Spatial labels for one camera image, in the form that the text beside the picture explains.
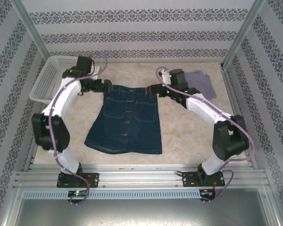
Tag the lavender skirt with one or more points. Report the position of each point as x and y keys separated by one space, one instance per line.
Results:
x=202 y=84

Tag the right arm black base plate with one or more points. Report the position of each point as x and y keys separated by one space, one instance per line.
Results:
x=188 y=180

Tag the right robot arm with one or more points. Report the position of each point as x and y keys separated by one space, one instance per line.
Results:
x=202 y=108

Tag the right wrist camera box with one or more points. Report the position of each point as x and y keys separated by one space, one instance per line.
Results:
x=165 y=77

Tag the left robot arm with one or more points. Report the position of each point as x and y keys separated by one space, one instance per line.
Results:
x=69 y=96

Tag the grey metal sheet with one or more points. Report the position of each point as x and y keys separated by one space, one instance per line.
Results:
x=141 y=212

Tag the aluminium corner post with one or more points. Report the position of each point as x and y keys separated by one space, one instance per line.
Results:
x=28 y=23
x=247 y=23

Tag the small circuit board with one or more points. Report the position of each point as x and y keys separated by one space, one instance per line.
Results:
x=207 y=192

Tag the aluminium mounting rail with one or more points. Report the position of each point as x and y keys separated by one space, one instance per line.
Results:
x=136 y=176

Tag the blue denim skirt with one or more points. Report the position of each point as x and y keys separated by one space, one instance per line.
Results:
x=108 y=131

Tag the circuit board with green light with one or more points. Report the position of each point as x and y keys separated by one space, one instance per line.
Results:
x=77 y=193

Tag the white plastic basket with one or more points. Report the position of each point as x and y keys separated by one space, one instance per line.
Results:
x=47 y=80

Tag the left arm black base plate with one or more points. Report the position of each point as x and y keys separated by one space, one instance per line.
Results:
x=94 y=180

